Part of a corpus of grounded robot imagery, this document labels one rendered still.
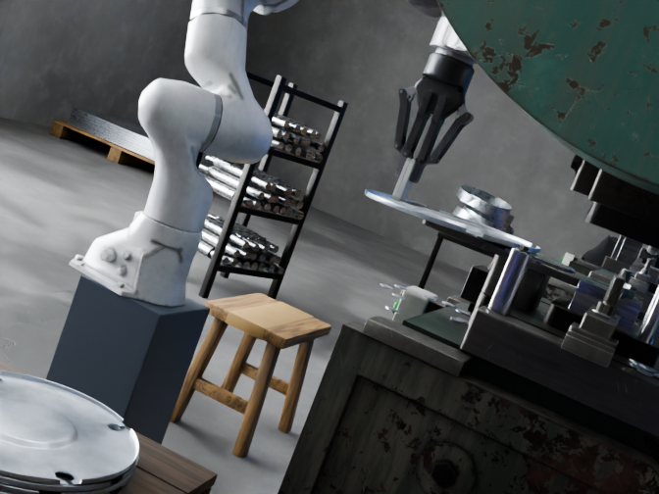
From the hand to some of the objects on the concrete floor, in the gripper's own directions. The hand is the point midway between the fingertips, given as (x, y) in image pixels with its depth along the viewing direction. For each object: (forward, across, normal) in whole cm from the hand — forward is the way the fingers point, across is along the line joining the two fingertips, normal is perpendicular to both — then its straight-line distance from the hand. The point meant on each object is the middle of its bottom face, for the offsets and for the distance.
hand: (405, 179), depth 143 cm
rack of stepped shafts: (+84, +125, -209) cm, 258 cm away
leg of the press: (+81, -52, +26) cm, 100 cm away
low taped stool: (+83, +43, -78) cm, 121 cm away
